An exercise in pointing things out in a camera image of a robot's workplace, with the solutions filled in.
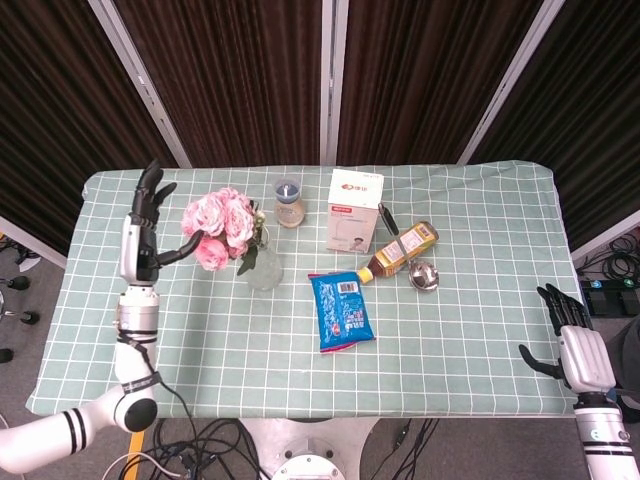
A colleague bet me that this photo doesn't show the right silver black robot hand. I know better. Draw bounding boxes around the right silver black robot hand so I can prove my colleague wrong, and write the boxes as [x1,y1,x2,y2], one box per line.
[518,283,617,395]

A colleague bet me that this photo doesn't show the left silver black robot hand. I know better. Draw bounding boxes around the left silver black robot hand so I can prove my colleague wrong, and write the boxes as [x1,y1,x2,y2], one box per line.
[118,158,205,287]

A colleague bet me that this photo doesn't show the pink artificial flower bouquet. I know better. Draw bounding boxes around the pink artificial flower bouquet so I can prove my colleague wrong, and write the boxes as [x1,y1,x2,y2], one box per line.
[180,187,272,277]

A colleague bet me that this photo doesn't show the clear glass vase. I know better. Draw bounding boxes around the clear glass vase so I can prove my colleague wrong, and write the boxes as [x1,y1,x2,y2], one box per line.
[246,225,285,292]

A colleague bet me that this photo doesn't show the dark grey fabric object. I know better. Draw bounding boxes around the dark grey fabric object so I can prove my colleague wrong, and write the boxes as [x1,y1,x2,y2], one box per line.
[602,317,640,409]

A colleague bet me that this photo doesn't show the black tripod stand feet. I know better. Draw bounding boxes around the black tripod stand feet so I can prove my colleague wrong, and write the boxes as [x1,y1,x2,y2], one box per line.
[0,238,41,365]

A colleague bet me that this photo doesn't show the green white checked tablecloth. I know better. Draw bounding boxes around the green white checked tablecloth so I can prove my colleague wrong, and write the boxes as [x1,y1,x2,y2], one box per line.
[24,159,594,420]

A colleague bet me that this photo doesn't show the glass jar with blue lid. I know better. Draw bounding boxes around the glass jar with blue lid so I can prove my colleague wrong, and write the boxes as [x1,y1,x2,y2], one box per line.
[272,177,306,229]

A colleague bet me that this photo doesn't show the dark brown curtain panel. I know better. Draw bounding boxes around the dark brown curtain panel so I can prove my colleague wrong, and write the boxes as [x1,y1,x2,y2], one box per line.
[0,0,179,257]
[336,0,544,166]
[468,0,640,251]
[112,0,324,169]

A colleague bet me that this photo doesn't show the yellow floor tape strip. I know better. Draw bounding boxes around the yellow floor tape strip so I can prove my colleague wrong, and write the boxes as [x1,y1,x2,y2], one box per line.
[127,429,149,469]

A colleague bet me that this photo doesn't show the white red carton box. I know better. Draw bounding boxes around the white red carton box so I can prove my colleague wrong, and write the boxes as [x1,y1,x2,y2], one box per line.
[326,168,385,255]

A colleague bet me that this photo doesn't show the blue snack bag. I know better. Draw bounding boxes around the blue snack bag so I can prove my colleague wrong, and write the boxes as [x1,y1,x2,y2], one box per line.
[307,269,378,356]

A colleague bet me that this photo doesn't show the tea bottle with yellow cap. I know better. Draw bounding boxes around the tea bottle with yellow cap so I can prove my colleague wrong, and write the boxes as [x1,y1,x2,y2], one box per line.
[356,221,440,285]

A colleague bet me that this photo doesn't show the black coiled cable bundle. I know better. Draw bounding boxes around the black coiled cable bundle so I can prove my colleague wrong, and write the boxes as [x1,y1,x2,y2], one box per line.
[574,234,640,282]

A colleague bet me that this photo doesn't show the silver partition frame rail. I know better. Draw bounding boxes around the silver partition frame rail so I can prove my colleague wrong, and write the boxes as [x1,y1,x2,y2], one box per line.
[0,215,69,270]
[570,209,640,264]

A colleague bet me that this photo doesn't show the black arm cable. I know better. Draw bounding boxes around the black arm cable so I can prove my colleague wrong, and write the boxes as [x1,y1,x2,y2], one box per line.
[113,324,201,444]

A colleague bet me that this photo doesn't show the silver partition frame post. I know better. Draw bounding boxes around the silver partition frame post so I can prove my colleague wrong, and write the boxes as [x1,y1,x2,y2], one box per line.
[319,0,350,166]
[456,0,567,166]
[88,0,193,169]

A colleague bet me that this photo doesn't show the steel ladle with black handle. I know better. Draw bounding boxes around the steel ladle with black handle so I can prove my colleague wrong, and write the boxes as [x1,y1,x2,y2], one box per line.
[377,202,441,291]

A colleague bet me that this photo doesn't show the black floor cable pair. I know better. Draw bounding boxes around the black floor cable pair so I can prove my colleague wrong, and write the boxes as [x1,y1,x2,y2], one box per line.
[382,418,442,480]

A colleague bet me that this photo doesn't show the white floor cable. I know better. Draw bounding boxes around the white floor cable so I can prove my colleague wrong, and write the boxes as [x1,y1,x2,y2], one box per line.
[102,451,184,480]

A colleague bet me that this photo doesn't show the black floor cable tangle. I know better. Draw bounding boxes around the black floor cable tangle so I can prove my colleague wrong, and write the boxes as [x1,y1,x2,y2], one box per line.
[112,418,269,480]

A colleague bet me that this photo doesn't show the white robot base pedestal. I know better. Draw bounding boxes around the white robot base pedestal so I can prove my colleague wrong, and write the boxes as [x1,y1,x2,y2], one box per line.
[239,417,381,480]

